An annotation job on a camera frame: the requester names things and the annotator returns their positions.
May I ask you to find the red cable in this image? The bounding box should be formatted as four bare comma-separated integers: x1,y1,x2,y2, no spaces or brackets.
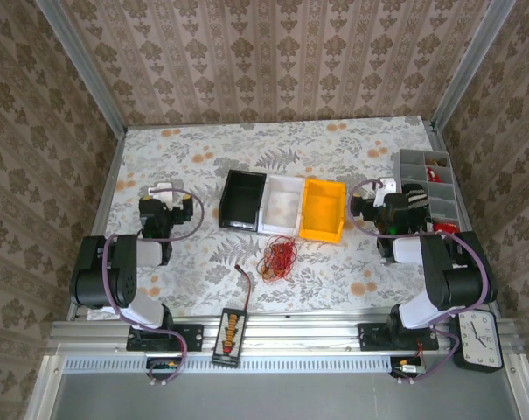
260,234,299,281

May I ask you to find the orange cable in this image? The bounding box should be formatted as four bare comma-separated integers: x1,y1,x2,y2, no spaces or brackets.
259,238,298,284

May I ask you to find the yellow plastic bin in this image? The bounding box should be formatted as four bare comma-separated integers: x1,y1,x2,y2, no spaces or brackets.
297,177,347,243

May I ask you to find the black white striped cloth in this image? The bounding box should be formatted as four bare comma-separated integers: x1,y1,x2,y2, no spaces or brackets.
400,183,431,221

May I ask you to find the black plastic bin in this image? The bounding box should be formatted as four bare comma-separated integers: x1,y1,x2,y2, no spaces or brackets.
218,169,268,232

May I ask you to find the grey compartment organizer box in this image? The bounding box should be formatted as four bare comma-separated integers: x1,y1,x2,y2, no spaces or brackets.
397,148,462,229

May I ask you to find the large red item in organizer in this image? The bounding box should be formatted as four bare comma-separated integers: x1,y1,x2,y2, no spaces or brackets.
433,220,461,237

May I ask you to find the white plastic bin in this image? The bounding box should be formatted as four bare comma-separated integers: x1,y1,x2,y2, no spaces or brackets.
257,173,308,237

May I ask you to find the black board with yellow connectors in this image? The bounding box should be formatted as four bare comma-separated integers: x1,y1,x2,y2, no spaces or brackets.
211,307,248,367

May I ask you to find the black white analog clock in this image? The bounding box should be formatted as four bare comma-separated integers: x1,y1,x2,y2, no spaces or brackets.
453,311,504,374

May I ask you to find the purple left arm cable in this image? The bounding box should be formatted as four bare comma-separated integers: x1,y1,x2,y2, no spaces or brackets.
101,185,206,387

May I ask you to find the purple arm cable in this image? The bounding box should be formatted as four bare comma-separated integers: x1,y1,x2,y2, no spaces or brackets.
347,178,499,387
101,185,206,387

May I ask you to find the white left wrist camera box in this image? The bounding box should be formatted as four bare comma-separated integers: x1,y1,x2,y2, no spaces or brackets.
147,180,175,207

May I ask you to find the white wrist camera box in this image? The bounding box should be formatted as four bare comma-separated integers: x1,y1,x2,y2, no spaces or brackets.
147,180,175,207
373,176,399,207

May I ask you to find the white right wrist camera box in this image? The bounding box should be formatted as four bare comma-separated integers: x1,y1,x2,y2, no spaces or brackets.
373,176,399,207

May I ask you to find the red black lead wire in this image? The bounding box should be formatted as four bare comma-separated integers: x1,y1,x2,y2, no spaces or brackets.
236,263,254,312

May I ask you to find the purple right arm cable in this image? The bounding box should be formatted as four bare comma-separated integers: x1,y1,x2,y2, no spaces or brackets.
347,178,499,387

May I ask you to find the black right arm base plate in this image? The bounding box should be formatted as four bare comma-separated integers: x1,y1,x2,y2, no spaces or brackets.
358,321,440,353

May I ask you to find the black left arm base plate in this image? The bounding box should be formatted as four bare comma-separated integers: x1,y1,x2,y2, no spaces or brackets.
126,322,205,353

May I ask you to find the aluminium rail frame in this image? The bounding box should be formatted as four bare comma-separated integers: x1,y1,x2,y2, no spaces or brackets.
49,311,524,356

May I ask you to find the left aluminium frame post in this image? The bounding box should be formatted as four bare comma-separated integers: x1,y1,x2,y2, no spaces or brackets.
35,0,129,135

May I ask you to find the aluminium frame post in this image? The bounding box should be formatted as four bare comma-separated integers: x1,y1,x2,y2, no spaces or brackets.
431,0,506,131
35,0,129,135

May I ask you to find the slotted grey cable duct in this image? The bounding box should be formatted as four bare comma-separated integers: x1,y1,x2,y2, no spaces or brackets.
62,354,393,374

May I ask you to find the right aluminium frame post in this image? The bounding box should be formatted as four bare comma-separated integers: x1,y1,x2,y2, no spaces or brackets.
431,0,506,131

